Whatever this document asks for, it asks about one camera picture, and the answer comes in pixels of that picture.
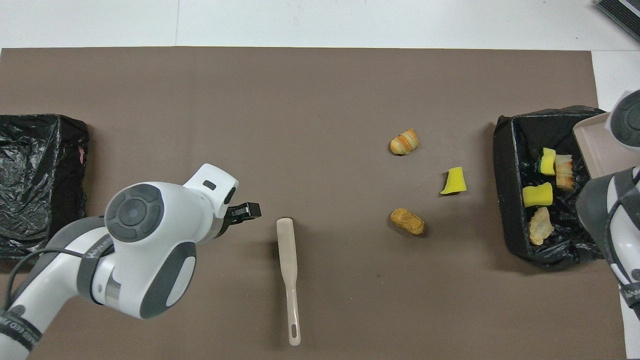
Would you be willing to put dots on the small yellow sponge piece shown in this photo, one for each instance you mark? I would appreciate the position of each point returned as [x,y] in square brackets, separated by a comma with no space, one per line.
[454,182]

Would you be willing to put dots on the pale torn bread piece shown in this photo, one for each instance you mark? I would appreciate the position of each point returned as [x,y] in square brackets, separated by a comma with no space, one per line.
[541,226]

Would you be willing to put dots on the crusty torn bread piece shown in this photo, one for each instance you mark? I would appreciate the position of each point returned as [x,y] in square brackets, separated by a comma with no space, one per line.
[564,174]

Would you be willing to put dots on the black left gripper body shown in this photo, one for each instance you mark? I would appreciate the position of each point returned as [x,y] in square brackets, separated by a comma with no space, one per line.
[229,220]

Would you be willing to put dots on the notched yellow sponge piece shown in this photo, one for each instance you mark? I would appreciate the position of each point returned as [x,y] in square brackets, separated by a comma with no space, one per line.
[537,196]

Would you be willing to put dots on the black ribbed panel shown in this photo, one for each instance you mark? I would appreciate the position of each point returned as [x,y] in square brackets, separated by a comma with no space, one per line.
[622,12]

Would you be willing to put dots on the brown oval bread roll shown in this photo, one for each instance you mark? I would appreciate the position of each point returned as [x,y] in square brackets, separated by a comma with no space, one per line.
[407,221]

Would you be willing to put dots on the beige plastic dustpan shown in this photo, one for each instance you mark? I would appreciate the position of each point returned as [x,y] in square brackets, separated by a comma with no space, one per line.
[597,150]

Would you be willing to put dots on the striped croissant piece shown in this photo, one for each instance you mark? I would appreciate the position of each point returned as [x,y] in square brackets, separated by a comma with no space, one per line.
[404,142]

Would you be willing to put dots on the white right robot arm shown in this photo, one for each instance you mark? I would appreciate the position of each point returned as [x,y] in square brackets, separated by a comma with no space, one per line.
[620,225]

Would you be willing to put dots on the black lined bin pink mark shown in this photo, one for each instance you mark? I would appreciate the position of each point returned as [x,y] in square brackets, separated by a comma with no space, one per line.
[35,185]

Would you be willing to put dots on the yellow sponge green backing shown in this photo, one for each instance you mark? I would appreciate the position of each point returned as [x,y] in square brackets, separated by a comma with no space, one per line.
[548,161]

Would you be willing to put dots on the brown table mat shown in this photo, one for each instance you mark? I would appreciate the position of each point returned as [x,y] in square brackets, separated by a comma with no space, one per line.
[300,75]

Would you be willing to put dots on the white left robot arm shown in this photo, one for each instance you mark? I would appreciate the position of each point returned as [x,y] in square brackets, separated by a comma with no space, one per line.
[145,250]

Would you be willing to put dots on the black bag lined bin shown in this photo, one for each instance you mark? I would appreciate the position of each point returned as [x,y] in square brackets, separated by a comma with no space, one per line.
[510,200]

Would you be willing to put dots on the beige hand brush black bristles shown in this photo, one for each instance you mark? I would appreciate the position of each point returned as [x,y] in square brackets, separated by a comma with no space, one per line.
[287,250]

